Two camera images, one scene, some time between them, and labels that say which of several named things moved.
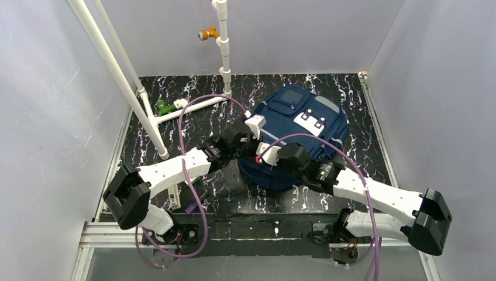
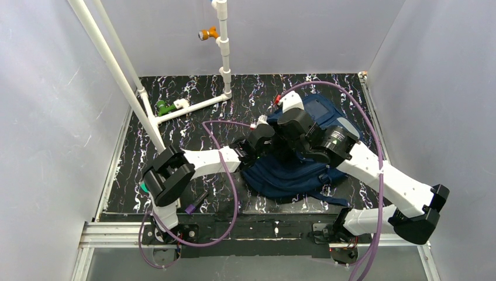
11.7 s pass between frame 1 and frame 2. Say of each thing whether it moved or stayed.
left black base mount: stayed
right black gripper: moved
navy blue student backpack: moved
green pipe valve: stayed
